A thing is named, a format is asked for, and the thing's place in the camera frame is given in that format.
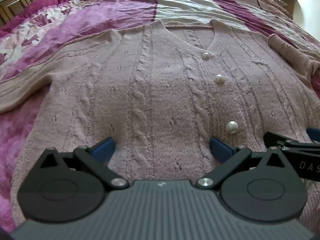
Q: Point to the wooden headboard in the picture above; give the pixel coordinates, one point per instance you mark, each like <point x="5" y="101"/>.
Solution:
<point x="12" y="7"/>

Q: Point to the magenta floral bedspread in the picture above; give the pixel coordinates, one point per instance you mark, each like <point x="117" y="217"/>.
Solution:
<point x="100" y="12"/>

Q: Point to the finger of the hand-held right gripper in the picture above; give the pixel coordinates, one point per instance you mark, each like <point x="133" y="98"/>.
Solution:
<point x="315" y="134"/>
<point x="277" y="140"/>

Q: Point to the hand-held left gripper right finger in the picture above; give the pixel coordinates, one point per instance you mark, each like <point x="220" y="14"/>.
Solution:
<point x="220" y="148"/>

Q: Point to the pink knit cardigan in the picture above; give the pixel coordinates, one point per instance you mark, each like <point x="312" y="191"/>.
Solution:
<point x="155" y="92"/>

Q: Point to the pink fuzzy blanket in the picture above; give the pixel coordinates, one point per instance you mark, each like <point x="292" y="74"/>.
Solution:
<point x="270" y="0"/>

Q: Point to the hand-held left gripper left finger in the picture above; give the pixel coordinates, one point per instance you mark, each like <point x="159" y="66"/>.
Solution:
<point x="103" y="148"/>

